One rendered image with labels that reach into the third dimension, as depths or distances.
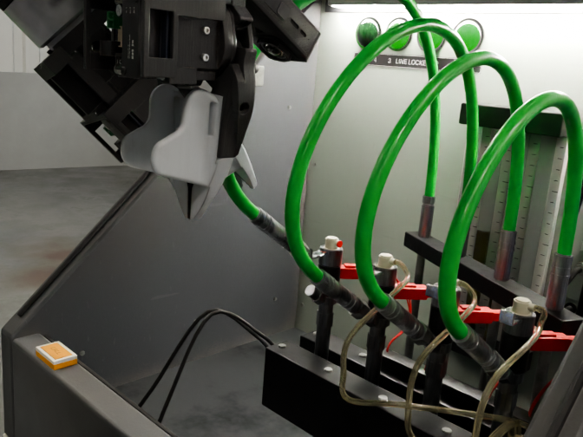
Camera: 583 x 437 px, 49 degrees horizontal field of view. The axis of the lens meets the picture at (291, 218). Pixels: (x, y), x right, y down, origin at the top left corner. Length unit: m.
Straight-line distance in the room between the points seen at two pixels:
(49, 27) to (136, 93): 0.08
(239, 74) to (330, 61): 0.73
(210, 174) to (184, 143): 0.03
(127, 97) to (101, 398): 0.36
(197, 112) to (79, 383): 0.46
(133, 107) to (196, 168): 0.14
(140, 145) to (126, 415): 0.37
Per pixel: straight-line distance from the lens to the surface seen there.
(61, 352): 0.85
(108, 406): 0.75
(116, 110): 0.55
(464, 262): 0.83
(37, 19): 0.56
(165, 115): 0.45
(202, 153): 0.43
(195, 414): 0.96
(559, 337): 0.67
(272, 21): 0.46
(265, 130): 1.08
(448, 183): 0.99
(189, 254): 1.03
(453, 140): 0.99
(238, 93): 0.41
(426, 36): 0.85
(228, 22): 0.42
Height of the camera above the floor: 1.33
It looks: 14 degrees down
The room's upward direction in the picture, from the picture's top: 4 degrees clockwise
